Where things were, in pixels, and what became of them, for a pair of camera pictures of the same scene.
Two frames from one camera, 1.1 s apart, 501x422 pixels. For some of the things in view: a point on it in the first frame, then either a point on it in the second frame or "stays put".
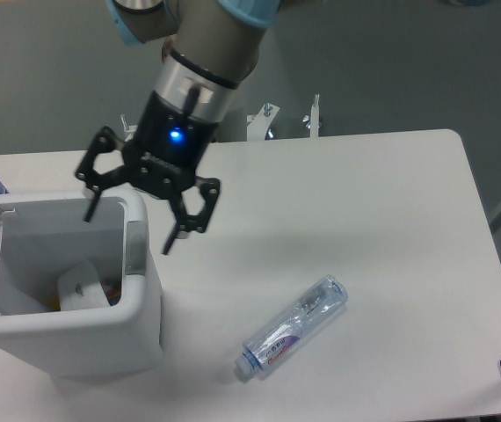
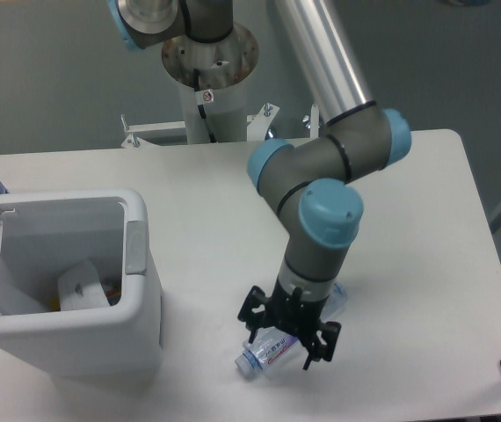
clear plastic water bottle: x=290 y=325 stays put
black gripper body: x=170 y=141 to x=294 y=315
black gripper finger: x=186 y=221 to x=318 y=351
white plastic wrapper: x=80 y=287 stays put
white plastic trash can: x=19 y=244 stays put
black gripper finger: x=105 y=140 to x=254 y=321
